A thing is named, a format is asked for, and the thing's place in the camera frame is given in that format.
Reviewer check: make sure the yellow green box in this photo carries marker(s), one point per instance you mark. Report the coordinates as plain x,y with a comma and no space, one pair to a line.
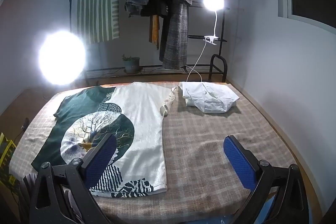
6,152

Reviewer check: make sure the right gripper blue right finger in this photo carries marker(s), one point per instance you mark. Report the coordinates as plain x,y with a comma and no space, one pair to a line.
243,162

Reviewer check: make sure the green and white printed t-shirt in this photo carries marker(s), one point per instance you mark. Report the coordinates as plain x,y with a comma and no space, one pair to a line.
134,114

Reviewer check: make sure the hanging orange scarf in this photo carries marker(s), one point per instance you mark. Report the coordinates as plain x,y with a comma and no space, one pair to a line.
154,30

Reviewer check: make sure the bright ring light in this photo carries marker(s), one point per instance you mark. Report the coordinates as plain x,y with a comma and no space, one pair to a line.
61,57

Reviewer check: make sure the hanging grey plaid coat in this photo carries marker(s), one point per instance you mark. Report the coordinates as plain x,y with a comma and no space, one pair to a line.
174,37

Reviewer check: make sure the small potted plant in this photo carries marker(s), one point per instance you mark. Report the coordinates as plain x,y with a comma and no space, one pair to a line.
131,64

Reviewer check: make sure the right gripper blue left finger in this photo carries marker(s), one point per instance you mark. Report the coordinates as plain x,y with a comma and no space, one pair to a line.
97,159

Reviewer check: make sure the plaid beige bed blanket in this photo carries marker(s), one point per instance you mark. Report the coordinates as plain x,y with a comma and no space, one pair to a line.
201,182

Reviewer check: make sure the folded white shirt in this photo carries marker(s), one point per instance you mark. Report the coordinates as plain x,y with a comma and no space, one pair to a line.
209,98

